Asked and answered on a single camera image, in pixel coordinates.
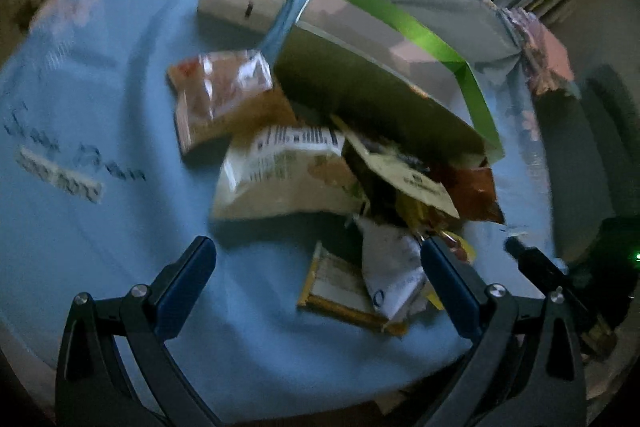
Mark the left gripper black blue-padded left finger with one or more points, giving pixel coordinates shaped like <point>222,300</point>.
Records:
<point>92,386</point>

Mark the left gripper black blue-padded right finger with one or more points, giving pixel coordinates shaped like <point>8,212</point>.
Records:
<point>525,367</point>

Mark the orange-brown snack packet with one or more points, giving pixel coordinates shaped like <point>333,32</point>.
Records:
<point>474,194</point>

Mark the small white grey packet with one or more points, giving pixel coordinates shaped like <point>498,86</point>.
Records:
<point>391,268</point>

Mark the dark grey sofa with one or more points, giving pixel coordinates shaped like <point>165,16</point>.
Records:
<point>591,141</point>

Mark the yellow dried meat packet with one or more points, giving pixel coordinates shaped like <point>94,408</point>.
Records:
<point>423,220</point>

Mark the light blue floral bedsheet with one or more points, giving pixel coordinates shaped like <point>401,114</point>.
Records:
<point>96,197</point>

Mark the yellow-edged label-back packet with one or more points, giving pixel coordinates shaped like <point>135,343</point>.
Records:
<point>333,287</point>

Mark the folded pink floral cloth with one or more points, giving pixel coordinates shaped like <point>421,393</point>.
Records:
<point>547,64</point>

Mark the black sesame paste packet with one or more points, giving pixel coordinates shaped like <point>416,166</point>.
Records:
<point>400,175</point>

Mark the beige barcode snack bag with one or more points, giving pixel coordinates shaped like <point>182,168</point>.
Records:
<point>278,170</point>

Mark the beige clear-window snack bag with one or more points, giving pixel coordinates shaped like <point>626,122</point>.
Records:
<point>223,93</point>

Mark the green cardboard box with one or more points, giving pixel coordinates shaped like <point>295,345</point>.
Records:
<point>380,70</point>

